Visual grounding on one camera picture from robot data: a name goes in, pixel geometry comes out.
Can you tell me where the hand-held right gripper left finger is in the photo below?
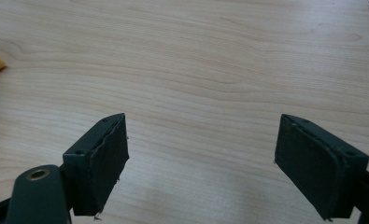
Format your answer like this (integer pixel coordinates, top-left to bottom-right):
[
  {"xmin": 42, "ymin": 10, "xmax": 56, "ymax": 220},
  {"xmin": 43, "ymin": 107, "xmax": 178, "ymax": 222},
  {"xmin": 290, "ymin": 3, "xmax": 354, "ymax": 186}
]
[{"xmin": 62, "ymin": 112, "xmax": 131, "ymax": 217}]

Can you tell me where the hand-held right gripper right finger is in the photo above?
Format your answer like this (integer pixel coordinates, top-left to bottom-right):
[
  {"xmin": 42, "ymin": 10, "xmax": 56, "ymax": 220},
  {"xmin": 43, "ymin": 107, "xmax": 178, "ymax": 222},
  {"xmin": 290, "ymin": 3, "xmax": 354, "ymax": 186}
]
[{"xmin": 274, "ymin": 113, "xmax": 369, "ymax": 221}]

